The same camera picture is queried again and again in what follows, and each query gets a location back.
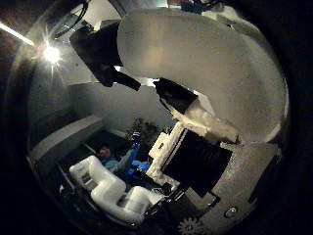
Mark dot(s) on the ceiling light strip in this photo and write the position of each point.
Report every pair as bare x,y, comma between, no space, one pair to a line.
16,33

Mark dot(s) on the person in blue shirt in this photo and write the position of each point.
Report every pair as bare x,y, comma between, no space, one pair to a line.
114,163

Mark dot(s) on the white spray bottle black head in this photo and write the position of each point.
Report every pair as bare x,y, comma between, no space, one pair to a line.
195,58

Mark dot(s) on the round ceiling lamp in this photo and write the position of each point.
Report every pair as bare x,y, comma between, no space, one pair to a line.
52,55

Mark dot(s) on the dark potted plant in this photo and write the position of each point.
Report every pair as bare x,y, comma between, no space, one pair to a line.
146,129

